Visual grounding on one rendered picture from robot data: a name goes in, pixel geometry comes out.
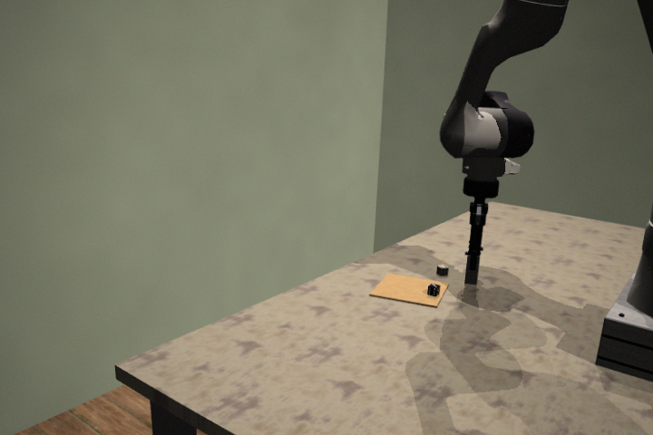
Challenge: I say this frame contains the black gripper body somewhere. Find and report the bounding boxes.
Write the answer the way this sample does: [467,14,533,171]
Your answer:
[463,177,499,214]

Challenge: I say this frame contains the tan mat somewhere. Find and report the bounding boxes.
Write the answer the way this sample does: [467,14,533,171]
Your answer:
[369,274,449,308]

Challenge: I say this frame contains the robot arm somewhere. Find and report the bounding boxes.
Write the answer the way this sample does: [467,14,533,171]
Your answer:
[440,0,653,318]

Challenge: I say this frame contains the black die with white pips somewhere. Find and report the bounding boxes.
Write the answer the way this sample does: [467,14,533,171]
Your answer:
[427,284,440,296]

